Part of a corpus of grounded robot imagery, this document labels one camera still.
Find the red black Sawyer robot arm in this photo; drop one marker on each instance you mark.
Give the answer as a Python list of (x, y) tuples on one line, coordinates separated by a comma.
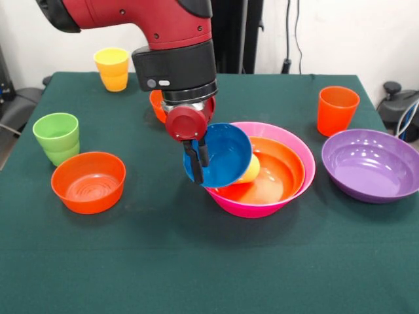
[(176, 42)]

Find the black column stand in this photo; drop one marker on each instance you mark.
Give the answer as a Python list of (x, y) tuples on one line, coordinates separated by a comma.
[(239, 32)]

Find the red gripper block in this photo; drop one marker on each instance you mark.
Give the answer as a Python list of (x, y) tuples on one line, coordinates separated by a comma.
[(186, 124)]

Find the purple plastic bowl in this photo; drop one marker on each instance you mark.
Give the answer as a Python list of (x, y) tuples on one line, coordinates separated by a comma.
[(370, 176)]

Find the large orange plastic bowl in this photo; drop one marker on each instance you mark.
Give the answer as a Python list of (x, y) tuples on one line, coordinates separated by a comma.
[(284, 173)]

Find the small orange plastic bowl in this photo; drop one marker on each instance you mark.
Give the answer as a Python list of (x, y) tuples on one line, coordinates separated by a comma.
[(88, 196), (157, 108)]

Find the black chair base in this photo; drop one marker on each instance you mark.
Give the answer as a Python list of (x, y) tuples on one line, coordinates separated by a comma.
[(396, 98), (23, 101)]

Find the yellow plastic cup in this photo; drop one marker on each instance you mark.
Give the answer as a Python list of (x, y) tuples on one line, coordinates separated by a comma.
[(252, 171), (113, 72)]

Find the large pink plastic bowl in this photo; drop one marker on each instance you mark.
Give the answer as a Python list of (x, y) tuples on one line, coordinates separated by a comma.
[(262, 211)]

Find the dark green table cloth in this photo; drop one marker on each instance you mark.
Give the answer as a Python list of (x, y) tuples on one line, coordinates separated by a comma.
[(196, 261)]

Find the green plastic cup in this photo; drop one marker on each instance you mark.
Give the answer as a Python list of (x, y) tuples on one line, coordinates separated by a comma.
[(59, 144)]

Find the orange plastic cup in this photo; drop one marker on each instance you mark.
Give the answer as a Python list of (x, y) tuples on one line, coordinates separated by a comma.
[(337, 114)]

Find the blue plastic bowl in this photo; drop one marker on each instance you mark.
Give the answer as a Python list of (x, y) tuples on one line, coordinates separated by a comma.
[(229, 153)]

